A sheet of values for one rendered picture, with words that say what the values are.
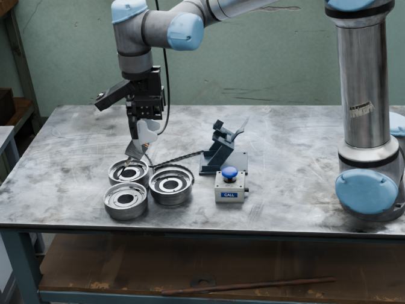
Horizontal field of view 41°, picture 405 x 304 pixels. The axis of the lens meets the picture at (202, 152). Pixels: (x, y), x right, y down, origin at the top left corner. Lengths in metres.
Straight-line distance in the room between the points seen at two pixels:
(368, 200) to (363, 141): 0.12
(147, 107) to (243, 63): 1.72
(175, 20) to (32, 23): 2.05
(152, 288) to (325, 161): 0.57
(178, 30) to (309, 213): 0.52
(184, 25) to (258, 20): 1.76
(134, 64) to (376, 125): 0.52
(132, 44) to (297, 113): 0.70
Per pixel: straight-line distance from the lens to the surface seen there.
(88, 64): 3.09
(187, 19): 1.11
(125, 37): 1.17
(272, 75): 2.96
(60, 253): 1.65
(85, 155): 1.57
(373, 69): 1.00
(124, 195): 1.35
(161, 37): 1.13
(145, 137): 1.29
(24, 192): 1.48
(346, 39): 0.99
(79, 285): 1.54
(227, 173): 1.30
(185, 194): 1.33
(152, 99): 1.23
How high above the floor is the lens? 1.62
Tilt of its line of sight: 33 degrees down
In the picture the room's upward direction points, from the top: 4 degrees counter-clockwise
